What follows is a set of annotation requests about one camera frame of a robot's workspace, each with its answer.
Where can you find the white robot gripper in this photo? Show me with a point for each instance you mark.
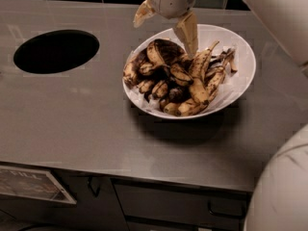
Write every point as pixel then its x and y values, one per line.
pixel 171 0

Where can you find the dark spotted curved banana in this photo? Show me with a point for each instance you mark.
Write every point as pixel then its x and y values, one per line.
pixel 163 51

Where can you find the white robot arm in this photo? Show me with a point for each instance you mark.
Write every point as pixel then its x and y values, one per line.
pixel 280 199

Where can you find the white oval bowl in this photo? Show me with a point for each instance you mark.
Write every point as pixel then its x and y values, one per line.
pixel 160 84

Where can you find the upright spotted banana with stem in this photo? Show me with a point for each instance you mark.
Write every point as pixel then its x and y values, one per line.
pixel 201 61

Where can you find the long spotted banana left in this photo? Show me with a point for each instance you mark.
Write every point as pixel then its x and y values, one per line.
pixel 131 69

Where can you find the dark banana peel right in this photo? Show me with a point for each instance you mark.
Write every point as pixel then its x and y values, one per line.
pixel 225 58

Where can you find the spotted banana front centre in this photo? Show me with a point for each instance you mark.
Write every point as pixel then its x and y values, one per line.
pixel 198 92

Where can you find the spotted banana bottom rim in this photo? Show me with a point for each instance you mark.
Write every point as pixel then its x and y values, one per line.
pixel 188 107

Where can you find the round counter trash opening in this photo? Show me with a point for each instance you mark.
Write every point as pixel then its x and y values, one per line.
pixel 56 52

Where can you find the grey cabinet drawer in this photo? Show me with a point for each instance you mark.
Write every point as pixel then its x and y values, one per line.
pixel 178 205

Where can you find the framed sign on cabinet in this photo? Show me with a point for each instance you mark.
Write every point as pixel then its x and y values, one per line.
pixel 38 184

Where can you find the black cabinet door handle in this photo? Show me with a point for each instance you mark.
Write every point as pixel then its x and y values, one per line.
pixel 94 185

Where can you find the black drawer handle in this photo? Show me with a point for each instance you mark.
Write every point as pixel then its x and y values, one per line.
pixel 225 211

